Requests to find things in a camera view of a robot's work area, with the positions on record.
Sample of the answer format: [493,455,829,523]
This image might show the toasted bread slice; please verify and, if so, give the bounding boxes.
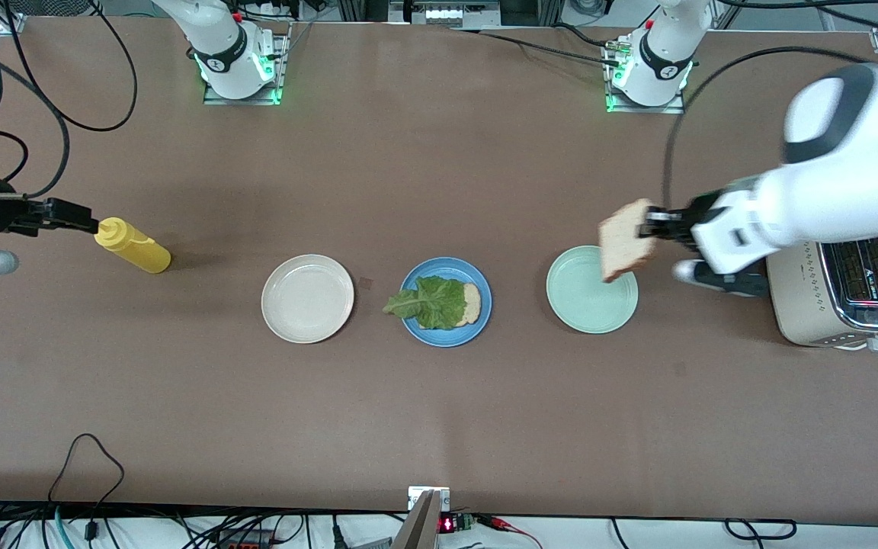
[598,199,657,284]
[454,282,482,327]

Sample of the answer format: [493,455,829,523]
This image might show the yellow mustard squeeze bottle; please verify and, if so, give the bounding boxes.
[95,217,172,274]

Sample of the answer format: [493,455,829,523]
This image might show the green lettuce leaf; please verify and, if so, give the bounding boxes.
[382,276,468,331]

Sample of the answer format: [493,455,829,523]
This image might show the pale green round plate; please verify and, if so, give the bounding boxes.
[546,245,639,335]

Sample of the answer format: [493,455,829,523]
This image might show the blue round plate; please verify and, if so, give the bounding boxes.
[398,257,493,348]

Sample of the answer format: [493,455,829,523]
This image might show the beige round plate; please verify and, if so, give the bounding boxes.
[261,254,355,345]

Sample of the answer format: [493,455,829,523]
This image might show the beige chrome toaster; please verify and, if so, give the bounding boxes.
[764,233,878,350]

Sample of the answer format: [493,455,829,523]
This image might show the grey electrical box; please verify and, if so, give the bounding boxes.
[389,0,502,27]

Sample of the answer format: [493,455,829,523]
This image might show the red clip lead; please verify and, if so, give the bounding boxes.
[477,515,543,549]

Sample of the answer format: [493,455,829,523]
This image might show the orange black connector block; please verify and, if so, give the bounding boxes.
[214,532,276,549]

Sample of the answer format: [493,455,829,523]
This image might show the grey metal bar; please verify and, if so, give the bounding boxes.
[392,490,441,549]

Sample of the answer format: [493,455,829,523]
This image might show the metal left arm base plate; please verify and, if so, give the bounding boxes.
[605,38,686,115]

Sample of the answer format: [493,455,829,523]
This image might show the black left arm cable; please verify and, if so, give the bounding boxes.
[662,0,878,210]

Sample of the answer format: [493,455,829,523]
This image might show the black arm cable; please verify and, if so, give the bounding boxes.
[662,0,878,210]
[0,0,139,201]

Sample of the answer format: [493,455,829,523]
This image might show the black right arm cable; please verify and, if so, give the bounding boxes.
[0,0,139,201]

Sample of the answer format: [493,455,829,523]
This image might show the short black table cable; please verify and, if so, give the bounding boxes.
[553,23,619,48]

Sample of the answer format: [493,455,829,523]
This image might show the long black table cable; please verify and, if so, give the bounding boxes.
[450,27,626,68]

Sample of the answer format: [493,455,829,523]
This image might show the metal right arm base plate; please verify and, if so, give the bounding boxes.
[203,23,291,106]

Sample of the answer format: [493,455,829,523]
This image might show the black flat loop cable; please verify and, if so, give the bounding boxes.
[725,518,798,541]

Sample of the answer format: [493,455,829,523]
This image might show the black looped cable with plug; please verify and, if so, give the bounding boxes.
[46,433,126,549]

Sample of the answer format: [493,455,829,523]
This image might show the white mounting bracket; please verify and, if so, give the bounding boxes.
[407,486,451,513]

